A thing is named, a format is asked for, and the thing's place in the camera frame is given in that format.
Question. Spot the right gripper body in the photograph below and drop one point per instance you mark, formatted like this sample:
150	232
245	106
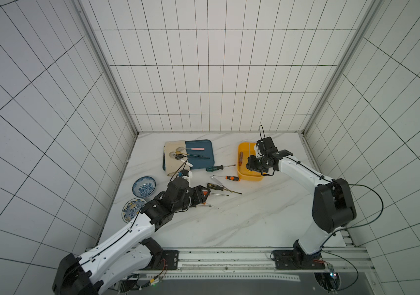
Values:
253	164

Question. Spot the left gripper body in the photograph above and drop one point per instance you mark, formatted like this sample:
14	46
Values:
196	197

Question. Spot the orange black screwdriver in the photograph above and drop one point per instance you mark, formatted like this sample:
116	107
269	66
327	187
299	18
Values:
217	194

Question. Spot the purple red screwdriver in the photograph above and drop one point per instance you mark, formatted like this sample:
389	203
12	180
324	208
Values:
240	159

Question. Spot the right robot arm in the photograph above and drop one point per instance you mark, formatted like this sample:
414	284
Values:
332	203

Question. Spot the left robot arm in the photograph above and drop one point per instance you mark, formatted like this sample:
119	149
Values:
130	249

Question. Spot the black yellow dotted screwdriver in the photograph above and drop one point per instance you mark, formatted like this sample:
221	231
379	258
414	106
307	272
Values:
220	187

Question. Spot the green black screwdriver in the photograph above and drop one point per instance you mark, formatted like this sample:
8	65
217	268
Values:
218	167

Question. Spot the small orange screwdriver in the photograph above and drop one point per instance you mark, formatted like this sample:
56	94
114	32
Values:
237	179

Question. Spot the teal placemat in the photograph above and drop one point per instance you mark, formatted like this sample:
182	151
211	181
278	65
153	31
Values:
208	152

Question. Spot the beige cloth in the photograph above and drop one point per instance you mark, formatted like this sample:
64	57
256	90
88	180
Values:
172	161

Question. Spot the blue patterned plate far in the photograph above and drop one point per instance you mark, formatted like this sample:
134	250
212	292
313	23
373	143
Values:
144	187

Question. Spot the blue patterned plate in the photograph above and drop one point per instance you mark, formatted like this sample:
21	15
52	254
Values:
131	209
144	187

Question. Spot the blue patterned plate near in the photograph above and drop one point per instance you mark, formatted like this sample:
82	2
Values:
131	209

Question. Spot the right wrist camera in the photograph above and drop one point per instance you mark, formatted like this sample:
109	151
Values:
266	146

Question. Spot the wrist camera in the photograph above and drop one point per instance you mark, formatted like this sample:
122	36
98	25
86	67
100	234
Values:
186	174
266	146

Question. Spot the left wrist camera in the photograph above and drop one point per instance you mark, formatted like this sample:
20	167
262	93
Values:
186	174

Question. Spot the dark handled spoon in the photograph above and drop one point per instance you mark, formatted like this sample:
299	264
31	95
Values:
180	155

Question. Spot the pink handled spoon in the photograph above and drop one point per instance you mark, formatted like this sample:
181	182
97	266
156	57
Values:
184	149

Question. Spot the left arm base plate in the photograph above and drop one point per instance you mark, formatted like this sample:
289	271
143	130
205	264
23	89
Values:
165	260

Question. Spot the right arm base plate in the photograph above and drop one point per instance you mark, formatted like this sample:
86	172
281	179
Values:
287	260

